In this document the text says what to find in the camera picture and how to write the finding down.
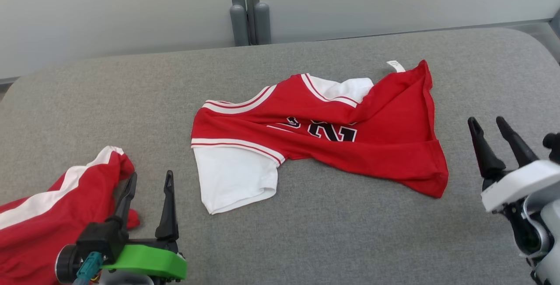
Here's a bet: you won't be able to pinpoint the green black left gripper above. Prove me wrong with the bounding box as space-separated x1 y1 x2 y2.
77 170 188 282

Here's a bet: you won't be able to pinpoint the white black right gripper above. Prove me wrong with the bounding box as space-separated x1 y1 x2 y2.
467 116 560 213

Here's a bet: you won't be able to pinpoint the red white basketball jersey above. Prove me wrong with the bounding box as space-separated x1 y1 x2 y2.
190 59 450 215

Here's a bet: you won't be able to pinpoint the red shorts with white stripe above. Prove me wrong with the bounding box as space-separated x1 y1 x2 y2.
0 146 141 285

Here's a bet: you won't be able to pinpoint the grey double partition post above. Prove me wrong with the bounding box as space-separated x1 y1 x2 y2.
227 0 272 48

